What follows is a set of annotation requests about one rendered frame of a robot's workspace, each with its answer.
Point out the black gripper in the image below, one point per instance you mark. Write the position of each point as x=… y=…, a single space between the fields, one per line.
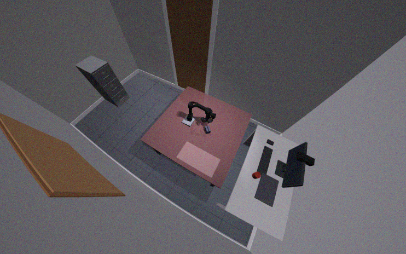
x=203 y=119

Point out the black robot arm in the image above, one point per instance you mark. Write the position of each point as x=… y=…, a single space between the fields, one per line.
x=207 y=110

